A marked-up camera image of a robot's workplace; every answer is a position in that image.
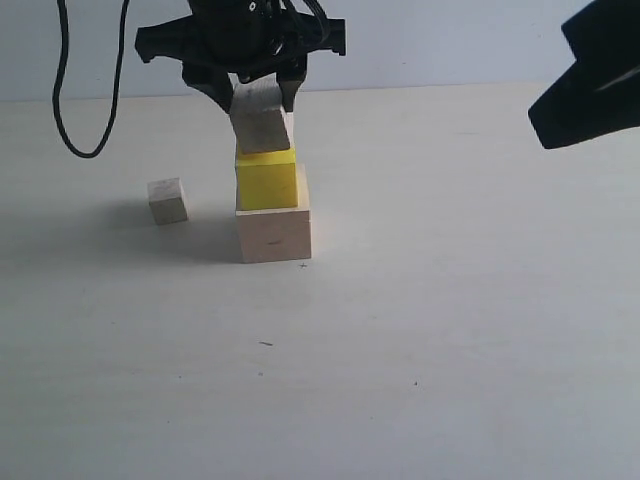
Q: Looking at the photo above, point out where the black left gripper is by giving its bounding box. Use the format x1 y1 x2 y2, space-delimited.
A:
135 1 346 114

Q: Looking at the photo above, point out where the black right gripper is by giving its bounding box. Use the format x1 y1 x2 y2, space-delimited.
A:
527 0 639 149

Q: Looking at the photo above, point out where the medium wooden cube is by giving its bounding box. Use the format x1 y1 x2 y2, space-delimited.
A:
229 76 294 154

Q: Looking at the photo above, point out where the yellow cube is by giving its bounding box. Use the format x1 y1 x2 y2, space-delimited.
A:
235 148 298 211

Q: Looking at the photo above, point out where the large wooden cube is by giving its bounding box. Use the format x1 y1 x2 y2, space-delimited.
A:
235 164 312 264

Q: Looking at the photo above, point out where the small wooden cube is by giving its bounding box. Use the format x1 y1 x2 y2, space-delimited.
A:
147 178 189 225

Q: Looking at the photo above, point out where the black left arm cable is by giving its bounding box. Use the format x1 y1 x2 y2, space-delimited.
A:
52 0 132 160

